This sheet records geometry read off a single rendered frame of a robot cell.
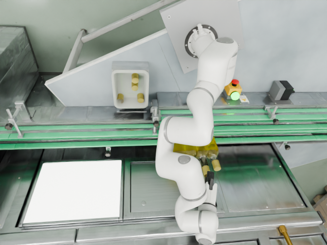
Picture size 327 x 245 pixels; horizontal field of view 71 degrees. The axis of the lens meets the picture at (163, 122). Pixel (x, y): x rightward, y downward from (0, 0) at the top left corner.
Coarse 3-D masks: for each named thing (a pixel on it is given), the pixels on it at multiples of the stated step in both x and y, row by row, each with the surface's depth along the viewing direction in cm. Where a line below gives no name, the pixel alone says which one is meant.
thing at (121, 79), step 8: (112, 72) 104; (120, 72) 105; (128, 72) 105; (136, 72) 106; (144, 72) 106; (112, 80) 107; (120, 80) 116; (128, 80) 116; (144, 80) 117; (112, 88) 110; (120, 88) 119; (128, 88) 120; (144, 88) 120; (128, 96) 123; (136, 96) 123; (144, 96) 123; (120, 104) 120; (128, 104) 120; (136, 104) 121; (144, 104) 121
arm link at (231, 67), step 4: (236, 56) 79; (232, 60) 78; (228, 64) 79; (232, 64) 79; (228, 68) 80; (232, 68) 80; (228, 72) 81; (232, 72) 82; (228, 76) 82; (232, 76) 83; (228, 80) 83
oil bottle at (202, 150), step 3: (198, 147) 114; (201, 147) 114; (204, 147) 115; (198, 150) 113; (201, 150) 113; (204, 150) 113; (207, 150) 114; (198, 153) 113; (201, 153) 112; (204, 153) 112; (207, 153) 113; (198, 156) 113; (201, 156) 112
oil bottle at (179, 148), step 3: (174, 144) 115; (177, 144) 115; (180, 144) 115; (174, 147) 113; (177, 147) 113; (180, 147) 114; (183, 147) 114; (174, 150) 112; (177, 150) 112; (180, 150) 112; (183, 150) 112; (180, 153) 111; (183, 153) 112
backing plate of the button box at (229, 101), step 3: (222, 93) 128; (225, 99) 124; (228, 99) 124; (231, 99) 125; (237, 99) 125; (228, 102) 122; (231, 102) 123; (234, 102) 123; (237, 102) 123; (240, 102) 123
